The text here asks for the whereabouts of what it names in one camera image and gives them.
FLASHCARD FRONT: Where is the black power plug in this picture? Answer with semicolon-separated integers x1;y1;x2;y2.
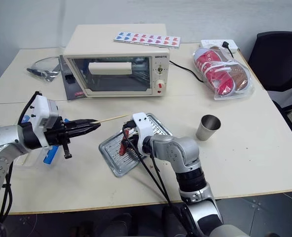
220;40;236;59

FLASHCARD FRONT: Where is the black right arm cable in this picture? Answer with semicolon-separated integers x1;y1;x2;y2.
122;123;176;211
149;152;179;211

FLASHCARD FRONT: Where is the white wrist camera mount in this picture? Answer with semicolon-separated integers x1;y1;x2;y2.
22;95;60;129
131;112;159;149

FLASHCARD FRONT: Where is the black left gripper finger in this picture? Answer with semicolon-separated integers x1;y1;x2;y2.
66;118;97;128
68;123;102;139

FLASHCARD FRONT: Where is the silver ribbed metal tray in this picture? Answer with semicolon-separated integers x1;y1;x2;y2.
98;113;173;178

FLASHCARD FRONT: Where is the white power strip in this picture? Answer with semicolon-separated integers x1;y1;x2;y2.
200;39;239;54

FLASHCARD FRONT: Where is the stainless steel cup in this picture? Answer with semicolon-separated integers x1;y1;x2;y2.
195;115;222;142

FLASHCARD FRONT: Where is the black oven power cable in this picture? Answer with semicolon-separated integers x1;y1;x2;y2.
169;61;206;83

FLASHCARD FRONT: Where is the red sausage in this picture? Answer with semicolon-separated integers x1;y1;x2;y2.
119;129;130;157

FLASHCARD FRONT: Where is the cream toaster oven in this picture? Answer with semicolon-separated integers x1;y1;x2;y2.
62;24;171;98

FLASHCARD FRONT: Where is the black office chair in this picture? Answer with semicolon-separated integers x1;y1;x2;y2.
248;31;292;149

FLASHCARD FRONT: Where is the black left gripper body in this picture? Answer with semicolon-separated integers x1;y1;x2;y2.
43;116;74;160

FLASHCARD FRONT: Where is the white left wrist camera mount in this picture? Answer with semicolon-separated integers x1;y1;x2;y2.
22;95;60;129

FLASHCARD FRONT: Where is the red canvas shoe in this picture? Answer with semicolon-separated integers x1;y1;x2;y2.
217;46;251;91
193;48;236;96

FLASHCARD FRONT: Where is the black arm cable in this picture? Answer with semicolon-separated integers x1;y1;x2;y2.
16;90;42;125
122;123;176;211
149;152;179;211

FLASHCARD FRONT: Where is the clear bag with black cable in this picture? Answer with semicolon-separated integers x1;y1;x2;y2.
26;56;63;83

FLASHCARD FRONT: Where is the thin wooden skewer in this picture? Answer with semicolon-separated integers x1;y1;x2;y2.
91;114;130;123

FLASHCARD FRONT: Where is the heart sticker sheet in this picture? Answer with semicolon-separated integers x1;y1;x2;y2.
113;31;182;49

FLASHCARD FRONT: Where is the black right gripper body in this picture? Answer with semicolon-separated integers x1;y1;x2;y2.
123;119;143;149

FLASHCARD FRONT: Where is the clear plastic shoe bag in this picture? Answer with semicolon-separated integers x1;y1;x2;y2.
192;45;255;101

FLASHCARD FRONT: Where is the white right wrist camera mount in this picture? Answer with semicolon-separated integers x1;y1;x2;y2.
131;112;159;149

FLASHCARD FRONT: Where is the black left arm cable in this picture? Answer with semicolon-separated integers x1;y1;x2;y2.
16;90;42;125

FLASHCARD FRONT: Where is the black left shoulder cable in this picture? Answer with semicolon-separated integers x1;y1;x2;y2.
0;160;14;223

